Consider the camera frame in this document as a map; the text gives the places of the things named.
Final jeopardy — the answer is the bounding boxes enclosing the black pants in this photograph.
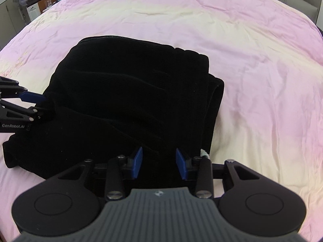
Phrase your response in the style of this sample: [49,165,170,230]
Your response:
[3,36,224,179]

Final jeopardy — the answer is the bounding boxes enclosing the white cabinet appliance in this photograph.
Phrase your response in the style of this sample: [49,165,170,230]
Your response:
[27,3,41,21]

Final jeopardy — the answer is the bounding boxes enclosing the pink floral bed duvet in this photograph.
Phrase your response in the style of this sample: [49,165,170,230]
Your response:
[1,0,322,241]

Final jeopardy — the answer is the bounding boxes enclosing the wooden nightstand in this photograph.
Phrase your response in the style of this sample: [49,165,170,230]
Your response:
[38,0,58,14]

